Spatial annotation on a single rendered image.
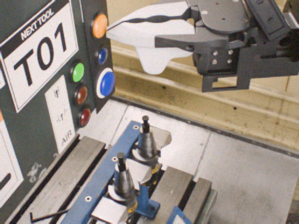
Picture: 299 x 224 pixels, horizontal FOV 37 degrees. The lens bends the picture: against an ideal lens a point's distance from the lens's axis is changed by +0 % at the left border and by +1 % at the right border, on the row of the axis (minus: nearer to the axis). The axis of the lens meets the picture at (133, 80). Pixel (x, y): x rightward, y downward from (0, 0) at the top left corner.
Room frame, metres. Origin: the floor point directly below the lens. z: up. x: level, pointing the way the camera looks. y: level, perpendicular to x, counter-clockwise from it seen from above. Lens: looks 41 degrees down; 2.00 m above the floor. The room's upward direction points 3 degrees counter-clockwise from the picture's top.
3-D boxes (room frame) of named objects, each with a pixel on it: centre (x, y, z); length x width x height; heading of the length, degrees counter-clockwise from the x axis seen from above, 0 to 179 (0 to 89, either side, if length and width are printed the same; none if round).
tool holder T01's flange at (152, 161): (0.66, -0.02, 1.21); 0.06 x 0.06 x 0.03
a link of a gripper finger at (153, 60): (0.38, -0.02, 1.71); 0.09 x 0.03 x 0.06; 91
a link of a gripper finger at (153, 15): (0.41, -0.02, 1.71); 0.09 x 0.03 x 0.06; 91
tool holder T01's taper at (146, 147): (0.66, -0.02, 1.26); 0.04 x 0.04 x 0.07
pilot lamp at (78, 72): (0.35, 0.06, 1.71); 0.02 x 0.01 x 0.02; 151
